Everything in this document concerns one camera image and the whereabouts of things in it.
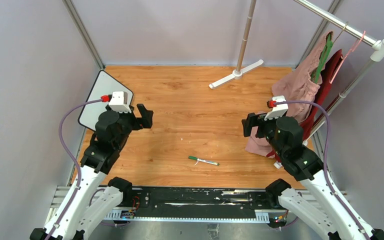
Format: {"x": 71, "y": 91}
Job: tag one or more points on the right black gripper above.
{"x": 254, "y": 120}

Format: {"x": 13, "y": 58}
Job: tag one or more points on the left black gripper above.
{"x": 145, "y": 121}

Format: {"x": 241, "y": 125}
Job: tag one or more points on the whiteboard marker white body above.
{"x": 200, "y": 160}

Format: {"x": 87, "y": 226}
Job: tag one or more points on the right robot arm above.
{"x": 336, "y": 219}

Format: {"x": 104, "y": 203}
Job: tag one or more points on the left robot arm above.
{"x": 79, "y": 215}

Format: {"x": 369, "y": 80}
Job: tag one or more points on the pink garment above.
{"x": 260, "y": 146}

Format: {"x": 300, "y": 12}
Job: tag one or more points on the green clothes hanger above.
{"x": 323, "y": 57}

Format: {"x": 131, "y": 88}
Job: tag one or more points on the dark red garment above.
{"x": 324, "y": 86}

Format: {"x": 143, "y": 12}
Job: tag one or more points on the pink clothes hanger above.
{"x": 351, "y": 50}

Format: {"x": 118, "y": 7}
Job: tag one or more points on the metal clothes rack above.
{"x": 327, "y": 17}

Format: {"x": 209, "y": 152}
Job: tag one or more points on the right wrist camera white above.
{"x": 277, "y": 106}

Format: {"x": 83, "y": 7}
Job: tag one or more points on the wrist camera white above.
{"x": 277, "y": 106}
{"x": 119, "y": 102}

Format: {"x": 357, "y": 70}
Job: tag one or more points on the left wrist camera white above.
{"x": 119, "y": 102}

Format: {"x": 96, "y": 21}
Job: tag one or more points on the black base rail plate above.
{"x": 198, "y": 205}

